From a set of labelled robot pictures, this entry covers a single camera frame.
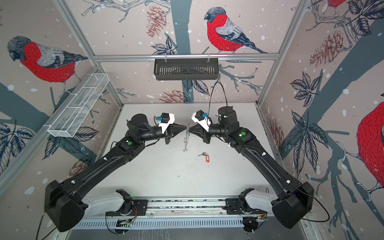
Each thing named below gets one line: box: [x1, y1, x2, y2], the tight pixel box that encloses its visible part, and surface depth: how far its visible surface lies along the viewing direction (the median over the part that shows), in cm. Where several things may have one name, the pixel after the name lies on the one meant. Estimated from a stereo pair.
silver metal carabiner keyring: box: [183, 129, 189, 152], surface depth 70 cm
